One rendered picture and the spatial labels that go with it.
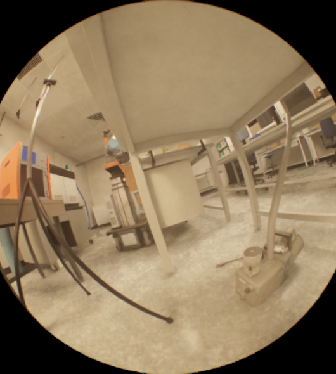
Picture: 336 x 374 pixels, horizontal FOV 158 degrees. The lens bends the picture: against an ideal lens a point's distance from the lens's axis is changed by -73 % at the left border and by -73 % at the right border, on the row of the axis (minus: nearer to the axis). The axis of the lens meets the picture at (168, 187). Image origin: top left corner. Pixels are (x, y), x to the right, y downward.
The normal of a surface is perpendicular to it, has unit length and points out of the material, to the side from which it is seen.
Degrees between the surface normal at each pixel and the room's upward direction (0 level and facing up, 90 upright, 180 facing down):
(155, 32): 180
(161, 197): 90
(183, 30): 180
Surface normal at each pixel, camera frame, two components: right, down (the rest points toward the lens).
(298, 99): -0.95, 0.29
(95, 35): 0.29, 0.95
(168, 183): 0.13, -0.08
